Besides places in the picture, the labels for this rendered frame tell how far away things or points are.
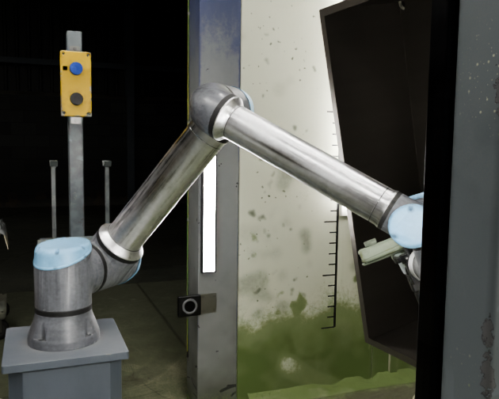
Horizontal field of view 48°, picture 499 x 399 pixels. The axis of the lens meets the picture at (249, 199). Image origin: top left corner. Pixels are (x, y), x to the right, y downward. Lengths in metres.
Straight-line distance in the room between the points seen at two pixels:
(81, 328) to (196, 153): 0.56
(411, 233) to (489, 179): 0.76
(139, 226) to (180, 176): 0.20
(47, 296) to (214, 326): 1.06
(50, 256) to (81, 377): 0.32
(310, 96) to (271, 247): 0.69
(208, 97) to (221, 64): 1.06
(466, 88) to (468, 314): 0.17
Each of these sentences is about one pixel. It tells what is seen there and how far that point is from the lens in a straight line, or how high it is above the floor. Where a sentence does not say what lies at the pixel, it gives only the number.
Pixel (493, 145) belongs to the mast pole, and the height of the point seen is 1.18.
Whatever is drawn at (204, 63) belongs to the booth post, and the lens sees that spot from 2.35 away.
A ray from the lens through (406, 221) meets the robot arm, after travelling 1.17.
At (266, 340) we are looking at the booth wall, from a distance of 2.58.
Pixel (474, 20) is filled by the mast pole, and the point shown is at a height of 1.27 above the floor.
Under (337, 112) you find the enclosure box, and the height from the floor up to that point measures 1.30.
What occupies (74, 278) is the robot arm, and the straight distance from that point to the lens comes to 1.55.
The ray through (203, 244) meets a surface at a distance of 2.34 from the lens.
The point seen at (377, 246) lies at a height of 0.90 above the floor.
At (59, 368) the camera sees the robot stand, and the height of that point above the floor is 0.62.
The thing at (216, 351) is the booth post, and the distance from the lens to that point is 2.50.
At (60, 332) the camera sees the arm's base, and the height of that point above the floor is 0.69.
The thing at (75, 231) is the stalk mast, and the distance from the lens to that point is 2.47.
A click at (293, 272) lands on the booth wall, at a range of 2.54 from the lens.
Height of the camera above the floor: 1.18
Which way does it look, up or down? 5 degrees down
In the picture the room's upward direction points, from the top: 1 degrees clockwise
